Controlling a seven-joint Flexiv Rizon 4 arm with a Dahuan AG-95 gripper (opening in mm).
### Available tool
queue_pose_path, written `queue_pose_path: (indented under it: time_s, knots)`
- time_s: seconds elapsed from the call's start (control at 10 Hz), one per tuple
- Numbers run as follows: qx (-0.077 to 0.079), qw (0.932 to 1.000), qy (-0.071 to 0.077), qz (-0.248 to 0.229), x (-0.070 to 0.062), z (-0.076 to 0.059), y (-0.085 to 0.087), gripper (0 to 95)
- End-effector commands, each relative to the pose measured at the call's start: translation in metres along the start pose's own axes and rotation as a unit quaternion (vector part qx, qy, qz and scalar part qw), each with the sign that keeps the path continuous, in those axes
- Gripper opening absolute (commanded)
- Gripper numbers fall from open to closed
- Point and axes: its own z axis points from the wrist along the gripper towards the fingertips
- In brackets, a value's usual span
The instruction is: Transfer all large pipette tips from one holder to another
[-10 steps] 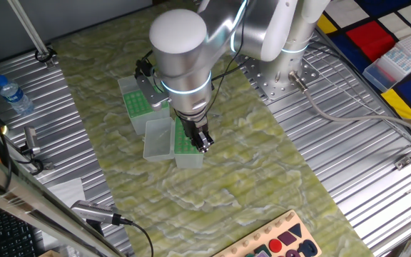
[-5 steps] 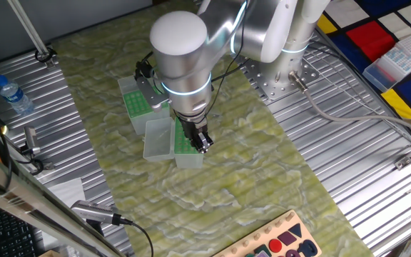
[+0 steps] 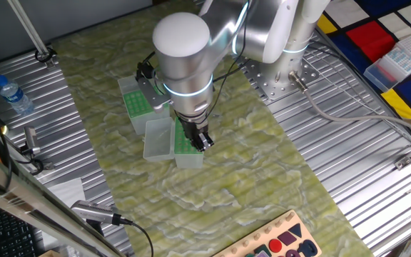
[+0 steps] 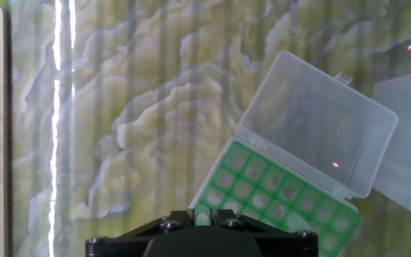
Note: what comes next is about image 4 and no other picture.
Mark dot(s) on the green marble pattern mat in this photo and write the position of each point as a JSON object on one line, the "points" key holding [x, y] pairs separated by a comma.
{"points": [[137, 107]]}

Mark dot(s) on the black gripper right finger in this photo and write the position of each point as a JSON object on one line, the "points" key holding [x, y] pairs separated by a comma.
{"points": [[284, 244]]}

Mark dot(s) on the clear tip box green rack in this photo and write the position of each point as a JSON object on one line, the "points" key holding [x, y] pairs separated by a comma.
{"points": [[316, 135], [398, 142]]}

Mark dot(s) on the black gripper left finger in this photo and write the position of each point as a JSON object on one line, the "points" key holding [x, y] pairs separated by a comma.
{"points": [[130, 244]]}

